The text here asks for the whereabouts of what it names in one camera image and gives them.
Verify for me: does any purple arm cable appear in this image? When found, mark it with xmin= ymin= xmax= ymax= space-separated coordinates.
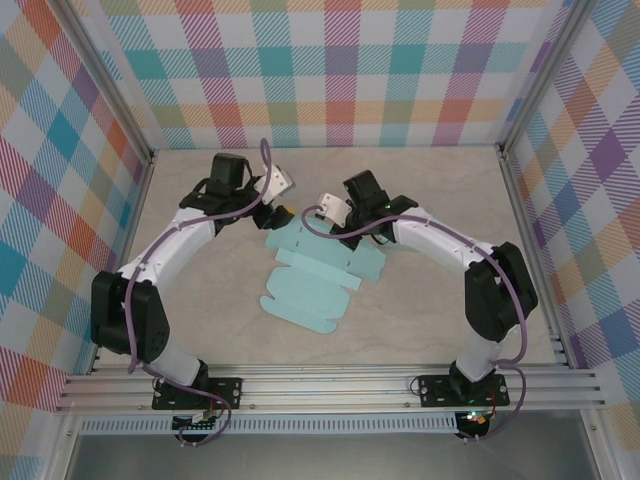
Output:
xmin=299 ymin=202 xmax=529 ymax=444
xmin=125 ymin=137 xmax=281 ymax=449

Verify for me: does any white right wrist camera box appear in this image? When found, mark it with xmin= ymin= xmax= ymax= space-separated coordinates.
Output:
xmin=317 ymin=192 xmax=355 ymax=229

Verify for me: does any light blue paper box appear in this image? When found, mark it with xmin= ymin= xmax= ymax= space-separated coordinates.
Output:
xmin=258 ymin=213 xmax=387 ymax=336

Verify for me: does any white slotted cable duct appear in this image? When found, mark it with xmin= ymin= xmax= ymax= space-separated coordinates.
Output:
xmin=78 ymin=416 xmax=460 ymax=437

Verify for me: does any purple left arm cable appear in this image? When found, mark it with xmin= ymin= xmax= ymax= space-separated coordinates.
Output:
xmin=125 ymin=137 xmax=281 ymax=449

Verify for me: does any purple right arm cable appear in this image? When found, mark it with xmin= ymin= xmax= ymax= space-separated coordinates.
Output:
xmin=299 ymin=202 xmax=529 ymax=444

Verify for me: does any black controller board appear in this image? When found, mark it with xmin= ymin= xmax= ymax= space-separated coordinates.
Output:
xmin=171 ymin=410 xmax=222 ymax=434
xmin=457 ymin=408 xmax=494 ymax=430

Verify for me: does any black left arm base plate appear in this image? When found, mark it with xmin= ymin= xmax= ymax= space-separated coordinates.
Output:
xmin=152 ymin=377 xmax=244 ymax=411

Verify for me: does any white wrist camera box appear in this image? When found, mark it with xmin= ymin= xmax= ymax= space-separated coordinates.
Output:
xmin=253 ymin=163 xmax=296 ymax=206
xmin=317 ymin=192 xmax=355 ymax=229

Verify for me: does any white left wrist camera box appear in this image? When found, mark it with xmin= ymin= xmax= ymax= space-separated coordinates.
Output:
xmin=253 ymin=163 xmax=296 ymax=206

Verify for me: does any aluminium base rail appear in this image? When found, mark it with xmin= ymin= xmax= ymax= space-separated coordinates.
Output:
xmin=53 ymin=363 xmax=607 ymax=415

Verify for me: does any aluminium frame post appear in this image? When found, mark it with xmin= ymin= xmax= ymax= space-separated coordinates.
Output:
xmin=59 ymin=0 xmax=156 ymax=161
xmin=497 ymin=0 xmax=594 ymax=154

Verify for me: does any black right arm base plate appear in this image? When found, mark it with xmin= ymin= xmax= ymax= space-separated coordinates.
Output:
xmin=417 ymin=372 xmax=511 ymax=409

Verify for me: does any aluminium side rail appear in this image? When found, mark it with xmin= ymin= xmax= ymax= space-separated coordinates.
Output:
xmin=497 ymin=147 xmax=576 ymax=371
xmin=88 ymin=152 xmax=157 ymax=376

